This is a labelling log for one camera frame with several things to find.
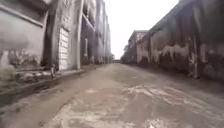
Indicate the distant pale building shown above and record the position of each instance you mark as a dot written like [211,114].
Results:
[131,48]

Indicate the cracked grey concrete road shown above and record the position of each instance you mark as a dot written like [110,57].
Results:
[113,96]

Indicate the weathered grey building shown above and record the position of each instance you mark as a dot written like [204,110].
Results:
[56,33]

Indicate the raised concrete kerb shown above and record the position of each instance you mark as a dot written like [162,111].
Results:
[30,85]

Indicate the stained weathered concrete wall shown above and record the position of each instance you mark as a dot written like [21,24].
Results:
[186,43]

